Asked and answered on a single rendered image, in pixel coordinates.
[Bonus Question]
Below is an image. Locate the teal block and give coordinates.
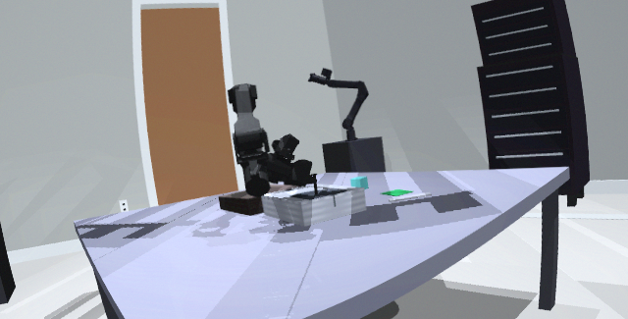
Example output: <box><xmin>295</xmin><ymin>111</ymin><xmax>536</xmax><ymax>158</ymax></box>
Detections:
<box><xmin>351</xmin><ymin>176</ymin><xmax>368</xmax><ymax>189</ymax></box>

